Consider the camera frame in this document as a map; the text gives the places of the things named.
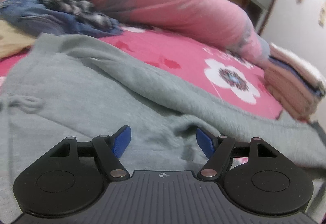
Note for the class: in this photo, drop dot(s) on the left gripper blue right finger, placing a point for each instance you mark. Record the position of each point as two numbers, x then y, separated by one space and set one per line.
218 151

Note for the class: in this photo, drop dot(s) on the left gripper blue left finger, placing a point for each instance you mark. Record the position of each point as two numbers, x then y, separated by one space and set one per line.
108 151

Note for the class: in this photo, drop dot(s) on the grey sweater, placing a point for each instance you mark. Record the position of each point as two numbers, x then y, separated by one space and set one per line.
161 140

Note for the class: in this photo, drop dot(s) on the stack of folded clothes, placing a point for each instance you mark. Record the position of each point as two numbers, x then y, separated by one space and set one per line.
294 82

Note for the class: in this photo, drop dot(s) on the pink floral bed blanket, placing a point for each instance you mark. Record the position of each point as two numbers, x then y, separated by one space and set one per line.
178 58

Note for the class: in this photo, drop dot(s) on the beige cloth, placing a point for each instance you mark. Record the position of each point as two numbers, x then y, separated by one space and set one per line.
13 40

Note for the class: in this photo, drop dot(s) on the black white patterned garment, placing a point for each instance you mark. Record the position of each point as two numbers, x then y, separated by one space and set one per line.
83 10

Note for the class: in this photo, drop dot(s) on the blue jeans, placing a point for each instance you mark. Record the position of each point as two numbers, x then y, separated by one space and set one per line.
34 18

